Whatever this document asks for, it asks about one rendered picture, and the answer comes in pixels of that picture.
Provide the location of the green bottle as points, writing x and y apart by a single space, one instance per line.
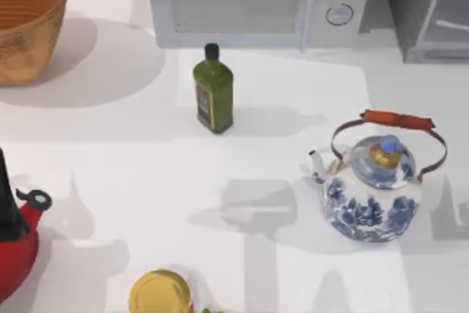
216 96

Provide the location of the microwave oven knob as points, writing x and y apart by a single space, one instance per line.
339 14

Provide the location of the woven brown basket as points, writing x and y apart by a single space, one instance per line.
25 27

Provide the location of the pale microwave oven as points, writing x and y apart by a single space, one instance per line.
234 1

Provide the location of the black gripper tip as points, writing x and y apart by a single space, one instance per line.
9 199

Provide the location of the blue and white kettle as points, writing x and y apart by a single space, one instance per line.
373 195

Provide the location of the jar with gold lid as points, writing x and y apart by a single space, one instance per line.
161 292

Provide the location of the red kettle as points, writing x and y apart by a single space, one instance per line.
18 247

